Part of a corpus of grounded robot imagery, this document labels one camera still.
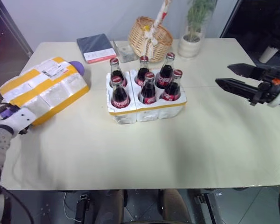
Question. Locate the clear plastic container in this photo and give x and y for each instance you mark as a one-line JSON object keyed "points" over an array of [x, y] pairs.
{"points": [[126, 52]]}

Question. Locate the glass cola bottle red cap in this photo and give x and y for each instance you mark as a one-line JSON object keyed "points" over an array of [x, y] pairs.
{"points": [[164, 74], [148, 93], [116, 72], [172, 91], [142, 73], [119, 96]]}

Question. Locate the black table leg bracket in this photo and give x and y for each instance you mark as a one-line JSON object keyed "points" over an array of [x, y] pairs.
{"points": [[82, 207], [208, 205]]}

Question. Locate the dark framed cabinet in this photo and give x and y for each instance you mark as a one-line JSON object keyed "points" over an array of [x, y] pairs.
{"points": [[4, 35]]}

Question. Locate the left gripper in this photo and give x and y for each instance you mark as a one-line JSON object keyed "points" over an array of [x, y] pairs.
{"points": [[5, 114]]}

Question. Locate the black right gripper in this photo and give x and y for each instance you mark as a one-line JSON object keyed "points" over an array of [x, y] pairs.
{"points": [[269, 75]]}

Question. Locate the white ribbed plant pot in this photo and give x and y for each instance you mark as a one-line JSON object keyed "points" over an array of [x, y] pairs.
{"points": [[189, 47]]}

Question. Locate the dark glass cabinet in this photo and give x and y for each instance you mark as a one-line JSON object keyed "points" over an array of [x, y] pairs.
{"points": [[252, 21]]}

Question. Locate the yellow taped foam box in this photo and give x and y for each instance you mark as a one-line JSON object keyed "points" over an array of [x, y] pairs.
{"points": [[43, 89]]}

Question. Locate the green potted plant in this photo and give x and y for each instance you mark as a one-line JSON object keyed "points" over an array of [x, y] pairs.
{"points": [[196, 16]]}

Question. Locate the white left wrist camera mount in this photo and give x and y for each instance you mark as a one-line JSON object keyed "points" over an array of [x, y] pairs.
{"points": [[23, 117]]}

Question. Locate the dark notebook with red band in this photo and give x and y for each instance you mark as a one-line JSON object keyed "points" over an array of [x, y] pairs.
{"points": [[94, 45]]}

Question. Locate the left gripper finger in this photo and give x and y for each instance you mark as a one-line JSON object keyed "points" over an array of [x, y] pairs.
{"points": [[77, 67]]}

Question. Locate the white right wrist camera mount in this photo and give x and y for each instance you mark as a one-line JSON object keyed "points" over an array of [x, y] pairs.
{"points": [[279, 96]]}

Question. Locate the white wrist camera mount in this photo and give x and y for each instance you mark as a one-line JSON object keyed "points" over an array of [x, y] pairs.
{"points": [[23, 117], [279, 96]]}

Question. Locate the white foam bottle crate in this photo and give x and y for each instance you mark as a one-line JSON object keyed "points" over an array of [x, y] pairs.
{"points": [[154, 112]]}

